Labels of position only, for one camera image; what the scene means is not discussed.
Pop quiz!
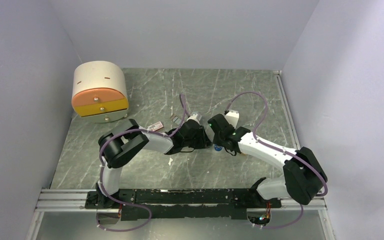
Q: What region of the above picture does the blue stapler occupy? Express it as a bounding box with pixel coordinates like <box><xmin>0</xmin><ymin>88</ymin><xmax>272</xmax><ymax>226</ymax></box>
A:
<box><xmin>214</xmin><ymin>144</ymin><xmax>223</xmax><ymax>152</ymax></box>

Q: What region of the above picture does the staple tray with staples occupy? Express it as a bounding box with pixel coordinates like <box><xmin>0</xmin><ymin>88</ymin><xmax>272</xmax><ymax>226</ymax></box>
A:
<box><xmin>170</xmin><ymin>114</ymin><xmax>182</xmax><ymax>125</ymax></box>

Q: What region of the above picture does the red white staple box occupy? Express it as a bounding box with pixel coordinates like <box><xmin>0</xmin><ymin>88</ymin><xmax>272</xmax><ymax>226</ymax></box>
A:
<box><xmin>147</xmin><ymin>121</ymin><xmax>164</xmax><ymax>132</ymax></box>

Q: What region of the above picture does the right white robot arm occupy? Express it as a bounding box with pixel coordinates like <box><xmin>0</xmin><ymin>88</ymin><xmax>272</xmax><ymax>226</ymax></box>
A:
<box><xmin>208</xmin><ymin>114</ymin><xmax>328</xmax><ymax>207</ymax></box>

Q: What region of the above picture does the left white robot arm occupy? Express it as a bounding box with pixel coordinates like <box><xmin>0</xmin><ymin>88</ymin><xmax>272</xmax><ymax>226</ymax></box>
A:
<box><xmin>96</xmin><ymin>118</ymin><xmax>212</xmax><ymax>208</ymax></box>

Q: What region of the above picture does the beige drawer cabinet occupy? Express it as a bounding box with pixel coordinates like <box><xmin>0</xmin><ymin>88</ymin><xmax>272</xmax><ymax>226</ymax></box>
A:
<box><xmin>71</xmin><ymin>60</ymin><xmax>129</xmax><ymax>123</ymax></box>

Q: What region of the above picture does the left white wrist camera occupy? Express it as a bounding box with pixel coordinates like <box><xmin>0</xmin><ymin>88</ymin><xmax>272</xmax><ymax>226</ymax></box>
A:
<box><xmin>188</xmin><ymin>112</ymin><xmax>202</xmax><ymax>124</ymax></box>

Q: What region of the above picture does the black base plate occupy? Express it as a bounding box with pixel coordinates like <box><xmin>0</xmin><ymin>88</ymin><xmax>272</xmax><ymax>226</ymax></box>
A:
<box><xmin>84</xmin><ymin>188</ymin><xmax>282</xmax><ymax>221</ymax></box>

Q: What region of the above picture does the aluminium side rail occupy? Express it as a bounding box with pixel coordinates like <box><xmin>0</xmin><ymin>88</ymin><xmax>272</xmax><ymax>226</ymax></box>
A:
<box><xmin>272</xmin><ymin>70</ymin><xmax>302</xmax><ymax>149</ymax></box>

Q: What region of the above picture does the aluminium front rail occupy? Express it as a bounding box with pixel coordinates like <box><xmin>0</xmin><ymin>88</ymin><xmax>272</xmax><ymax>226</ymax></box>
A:
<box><xmin>35</xmin><ymin>188</ymin><xmax>324</xmax><ymax>213</ymax></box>

